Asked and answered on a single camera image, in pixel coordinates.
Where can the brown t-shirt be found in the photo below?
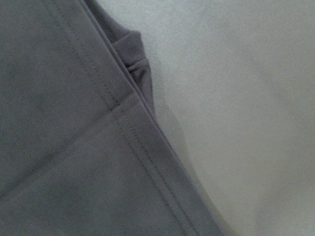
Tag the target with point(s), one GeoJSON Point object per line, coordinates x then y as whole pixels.
{"type": "Point", "coordinates": [81, 152]}

